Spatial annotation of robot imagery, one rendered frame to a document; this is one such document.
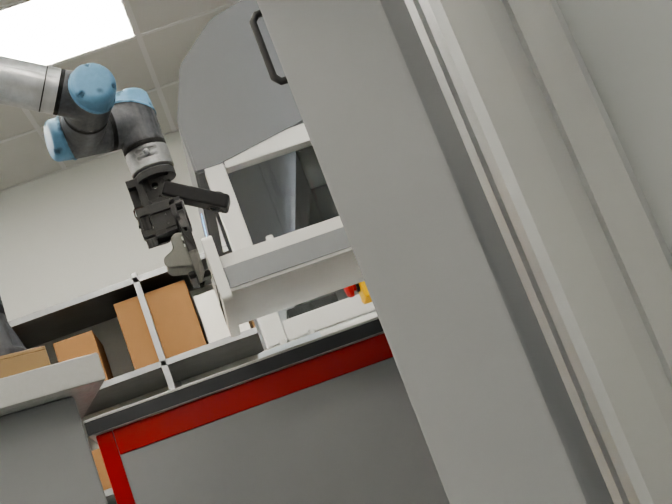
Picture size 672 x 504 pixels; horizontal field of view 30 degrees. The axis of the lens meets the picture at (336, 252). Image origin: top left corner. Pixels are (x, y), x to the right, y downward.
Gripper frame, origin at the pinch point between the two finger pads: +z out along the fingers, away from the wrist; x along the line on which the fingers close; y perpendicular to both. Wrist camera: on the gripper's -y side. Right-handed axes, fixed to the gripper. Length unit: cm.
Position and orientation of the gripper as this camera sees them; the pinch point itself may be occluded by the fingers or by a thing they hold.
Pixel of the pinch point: (203, 276)
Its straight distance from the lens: 211.8
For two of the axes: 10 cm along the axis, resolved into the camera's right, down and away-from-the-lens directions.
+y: -9.4, 3.3, -1.2
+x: 0.3, -2.6, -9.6
